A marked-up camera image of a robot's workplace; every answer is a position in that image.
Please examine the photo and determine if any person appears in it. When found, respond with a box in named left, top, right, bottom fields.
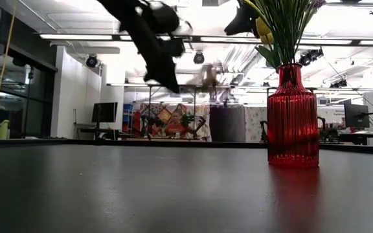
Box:
left=164, top=109, right=191, bottom=140

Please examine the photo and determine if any black monitor on stand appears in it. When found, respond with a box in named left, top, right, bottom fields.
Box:
left=91, top=102, right=119, bottom=130

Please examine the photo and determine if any colourful patchwork quilt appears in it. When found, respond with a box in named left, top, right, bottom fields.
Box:
left=139, top=103, right=212, bottom=140

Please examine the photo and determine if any blue storage bin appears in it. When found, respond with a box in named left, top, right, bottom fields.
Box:
left=122, top=103, right=135, bottom=132

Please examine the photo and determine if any yellow wooden rod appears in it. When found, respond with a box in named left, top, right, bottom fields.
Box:
left=0, top=5, right=16, bottom=131

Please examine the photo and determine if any dark grey partition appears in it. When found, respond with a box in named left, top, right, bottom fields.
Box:
left=209, top=105, right=247, bottom=143

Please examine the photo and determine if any dark distant desk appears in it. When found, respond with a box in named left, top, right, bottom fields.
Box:
left=76, top=127, right=122, bottom=140

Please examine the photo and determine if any black ceiling camera cluster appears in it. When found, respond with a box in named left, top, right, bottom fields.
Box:
left=298, top=47, right=324, bottom=68

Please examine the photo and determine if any red ribbed glass vase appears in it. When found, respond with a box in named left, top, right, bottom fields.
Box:
left=266, top=63, right=321, bottom=169

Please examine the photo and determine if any white floral cloth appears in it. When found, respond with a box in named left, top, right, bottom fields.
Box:
left=244, top=106, right=269, bottom=143

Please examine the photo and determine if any yellow-green bottle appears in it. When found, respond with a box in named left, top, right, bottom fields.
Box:
left=0, top=119, right=11, bottom=140

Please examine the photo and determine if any black monitor on arm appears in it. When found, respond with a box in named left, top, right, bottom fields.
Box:
left=343, top=102, right=370, bottom=129

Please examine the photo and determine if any black metal stand frame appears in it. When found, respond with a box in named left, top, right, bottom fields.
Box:
left=146, top=83, right=198, bottom=140

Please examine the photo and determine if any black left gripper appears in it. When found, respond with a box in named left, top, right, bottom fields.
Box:
left=134, top=30, right=187, bottom=94

